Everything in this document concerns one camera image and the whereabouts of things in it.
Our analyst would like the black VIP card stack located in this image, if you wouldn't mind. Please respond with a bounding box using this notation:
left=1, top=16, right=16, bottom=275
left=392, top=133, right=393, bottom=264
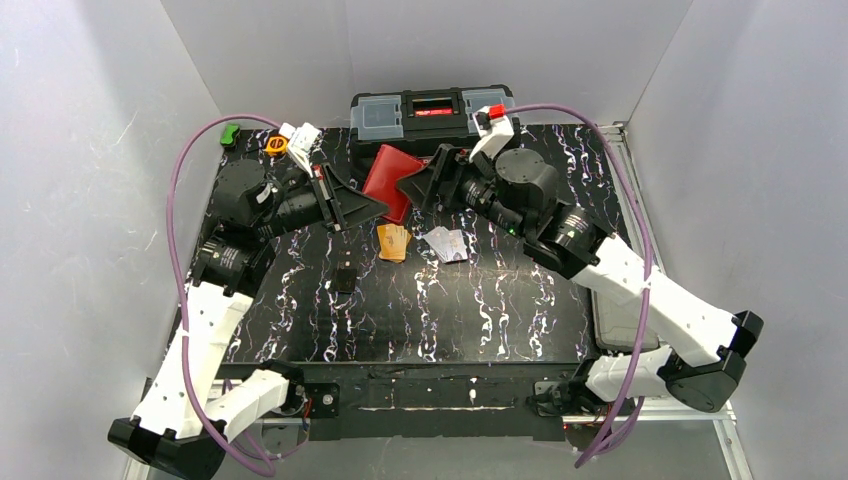
left=332, top=261, right=358, bottom=294

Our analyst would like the grey plastic case lid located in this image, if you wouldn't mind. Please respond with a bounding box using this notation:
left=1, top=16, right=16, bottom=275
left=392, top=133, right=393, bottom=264
left=592, top=291, right=642, bottom=353

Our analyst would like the red leather card holder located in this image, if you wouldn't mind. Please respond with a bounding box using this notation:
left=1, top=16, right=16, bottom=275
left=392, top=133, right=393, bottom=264
left=363, top=144, right=425, bottom=225

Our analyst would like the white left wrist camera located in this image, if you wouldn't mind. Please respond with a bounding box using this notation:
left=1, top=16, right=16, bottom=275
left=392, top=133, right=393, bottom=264
left=278, top=122, right=322, bottom=178

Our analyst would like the orange tape measure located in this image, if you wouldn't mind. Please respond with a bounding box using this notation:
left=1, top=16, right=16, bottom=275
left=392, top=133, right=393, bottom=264
left=264, top=135, right=289, bottom=157

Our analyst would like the black plastic toolbox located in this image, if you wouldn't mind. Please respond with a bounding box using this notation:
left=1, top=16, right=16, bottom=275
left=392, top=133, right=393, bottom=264
left=350, top=84, right=515, bottom=170

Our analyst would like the aluminium frame rail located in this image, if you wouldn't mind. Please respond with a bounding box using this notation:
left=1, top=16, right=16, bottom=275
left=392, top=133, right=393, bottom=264
left=599, top=123, right=755, bottom=480

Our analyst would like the black base rail with bracket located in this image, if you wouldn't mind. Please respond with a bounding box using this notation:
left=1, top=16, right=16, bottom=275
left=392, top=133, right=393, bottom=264
left=301, top=362, right=577, bottom=441

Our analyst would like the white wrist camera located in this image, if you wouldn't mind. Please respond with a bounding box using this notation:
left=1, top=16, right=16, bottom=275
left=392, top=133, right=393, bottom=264
left=278, top=122, right=322, bottom=178
left=469, top=104, right=515, bottom=162

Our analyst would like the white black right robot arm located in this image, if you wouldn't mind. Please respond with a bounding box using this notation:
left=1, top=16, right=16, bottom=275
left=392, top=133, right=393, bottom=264
left=397, top=144, right=764, bottom=413

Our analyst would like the silver credit card stack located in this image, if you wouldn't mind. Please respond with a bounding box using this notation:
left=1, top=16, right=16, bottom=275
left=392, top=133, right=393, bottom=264
left=423, top=226, right=468, bottom=263

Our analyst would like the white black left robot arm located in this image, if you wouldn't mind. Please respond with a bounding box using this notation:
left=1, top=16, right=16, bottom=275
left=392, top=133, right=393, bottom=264
left=108, top=159, right=389, bottom=479

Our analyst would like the green small object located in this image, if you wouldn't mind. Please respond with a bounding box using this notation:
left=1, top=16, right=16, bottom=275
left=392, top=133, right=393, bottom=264
left=219, top=123, right=241, bottom=149

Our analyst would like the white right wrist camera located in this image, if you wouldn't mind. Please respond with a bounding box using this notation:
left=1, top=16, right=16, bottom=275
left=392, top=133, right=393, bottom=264
left=469, top=104, right=515, bottom=162

